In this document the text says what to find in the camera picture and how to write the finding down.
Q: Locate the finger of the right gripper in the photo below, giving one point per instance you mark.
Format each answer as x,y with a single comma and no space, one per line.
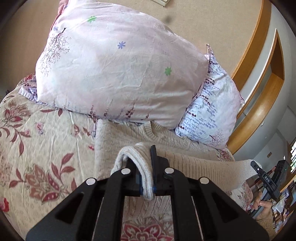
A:
263,176

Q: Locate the person's right hand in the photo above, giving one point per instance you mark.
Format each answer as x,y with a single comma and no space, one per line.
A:
263,204

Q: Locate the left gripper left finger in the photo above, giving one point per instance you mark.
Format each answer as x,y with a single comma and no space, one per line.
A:
93,211

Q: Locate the pink floral pillow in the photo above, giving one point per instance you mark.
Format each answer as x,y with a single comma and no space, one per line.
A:
118,63

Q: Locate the wooden bookshelf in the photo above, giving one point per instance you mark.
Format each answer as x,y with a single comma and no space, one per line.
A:
283,209

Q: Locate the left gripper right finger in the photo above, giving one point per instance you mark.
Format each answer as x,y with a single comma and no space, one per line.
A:
201,210

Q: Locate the floral bed quilt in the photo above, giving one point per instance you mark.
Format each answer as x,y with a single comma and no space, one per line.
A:
46,154

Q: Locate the beige cable-knit sweater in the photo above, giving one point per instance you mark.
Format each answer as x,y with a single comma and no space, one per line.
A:
115,142

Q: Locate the wall switch plate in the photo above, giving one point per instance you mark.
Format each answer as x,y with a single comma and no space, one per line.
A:
162,2

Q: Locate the blue floral pillow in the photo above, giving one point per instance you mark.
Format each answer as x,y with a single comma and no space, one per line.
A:
211,117

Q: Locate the barred window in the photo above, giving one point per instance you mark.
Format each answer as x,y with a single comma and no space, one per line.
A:
292,155

